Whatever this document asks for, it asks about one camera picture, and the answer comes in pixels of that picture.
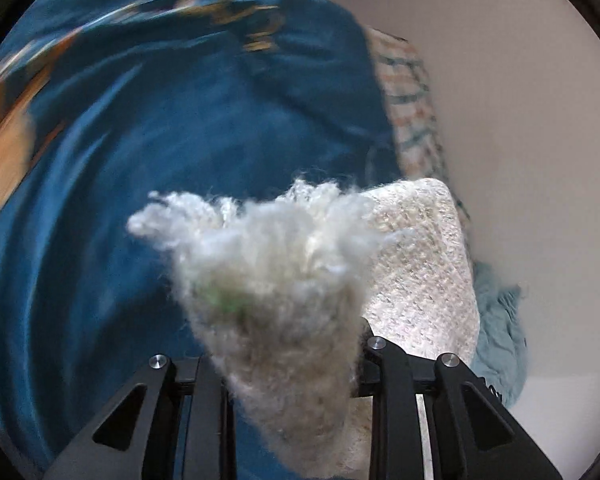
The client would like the plaid quilt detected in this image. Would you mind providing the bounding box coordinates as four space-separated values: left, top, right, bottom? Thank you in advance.
365 27 473 221

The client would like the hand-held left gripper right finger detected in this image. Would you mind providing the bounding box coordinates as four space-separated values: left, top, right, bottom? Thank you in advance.
352 337 563 480

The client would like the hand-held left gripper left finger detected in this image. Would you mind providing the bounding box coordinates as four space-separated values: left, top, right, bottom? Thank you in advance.
42 354 238 480

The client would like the light blue comforter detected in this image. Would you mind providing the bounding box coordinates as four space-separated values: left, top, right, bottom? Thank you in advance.
472 262 528 408

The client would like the blue striped bedsheet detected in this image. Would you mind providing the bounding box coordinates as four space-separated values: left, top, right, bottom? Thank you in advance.
0 0 401 480

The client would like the cream tweed jacket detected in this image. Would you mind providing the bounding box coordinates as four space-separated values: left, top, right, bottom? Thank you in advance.
126 177 481 480

